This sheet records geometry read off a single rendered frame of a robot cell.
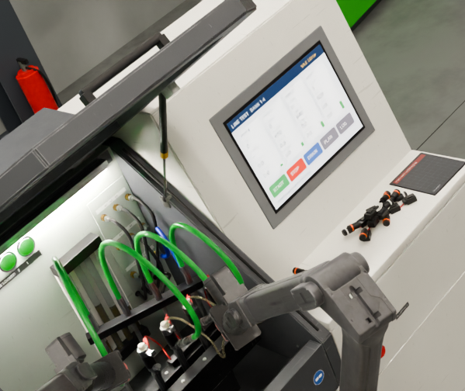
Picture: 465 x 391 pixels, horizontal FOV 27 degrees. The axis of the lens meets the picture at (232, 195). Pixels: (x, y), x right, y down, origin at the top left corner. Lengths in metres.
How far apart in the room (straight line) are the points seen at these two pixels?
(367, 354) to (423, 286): 1.18
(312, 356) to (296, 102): 0.69
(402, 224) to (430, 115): 2.35
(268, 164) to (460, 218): 0.59
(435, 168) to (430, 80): 2.46
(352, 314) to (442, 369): 1.45
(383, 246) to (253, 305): 0.86
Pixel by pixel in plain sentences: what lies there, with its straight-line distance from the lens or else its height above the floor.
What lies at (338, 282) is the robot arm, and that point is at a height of 1.63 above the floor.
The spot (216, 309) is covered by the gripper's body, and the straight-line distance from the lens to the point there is 1.98.
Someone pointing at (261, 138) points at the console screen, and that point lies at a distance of 2.49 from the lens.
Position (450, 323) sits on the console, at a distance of 2.83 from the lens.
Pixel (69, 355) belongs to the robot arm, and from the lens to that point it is 1.93.
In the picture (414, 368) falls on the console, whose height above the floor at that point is 0.60.
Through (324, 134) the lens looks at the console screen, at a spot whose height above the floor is 1.21.
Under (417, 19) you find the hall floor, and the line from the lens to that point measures 5.88.
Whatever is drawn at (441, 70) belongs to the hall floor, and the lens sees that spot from 5.27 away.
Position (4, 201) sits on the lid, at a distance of 1.44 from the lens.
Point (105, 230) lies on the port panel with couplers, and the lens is 2.51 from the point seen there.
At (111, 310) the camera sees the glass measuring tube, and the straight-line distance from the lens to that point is 2.56.
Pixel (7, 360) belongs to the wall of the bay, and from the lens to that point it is 2.45.
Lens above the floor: 2.54
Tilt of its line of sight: 32 degrees down
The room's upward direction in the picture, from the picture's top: 23 degrees counter-clockwise
